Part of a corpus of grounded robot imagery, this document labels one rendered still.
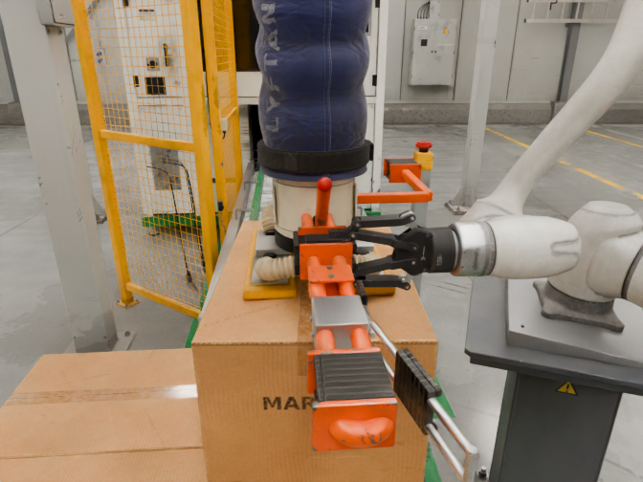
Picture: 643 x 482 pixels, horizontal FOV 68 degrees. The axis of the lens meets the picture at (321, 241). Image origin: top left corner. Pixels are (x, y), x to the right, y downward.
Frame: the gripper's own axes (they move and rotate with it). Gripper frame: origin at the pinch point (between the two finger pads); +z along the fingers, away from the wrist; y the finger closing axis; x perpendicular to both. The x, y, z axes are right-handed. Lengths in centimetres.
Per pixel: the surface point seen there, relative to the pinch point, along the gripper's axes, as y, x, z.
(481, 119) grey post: 23, 344, -165
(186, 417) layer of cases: 53, 25, 32
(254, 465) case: 39.3, -4.4, 13.1
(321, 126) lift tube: -17.9, 15.2, -0.4
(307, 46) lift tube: -31.0, 16.3, 1.8
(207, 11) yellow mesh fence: -49, 185, 42
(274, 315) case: 13.2, 3.8, 8.8
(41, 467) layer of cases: 53, 12, 60
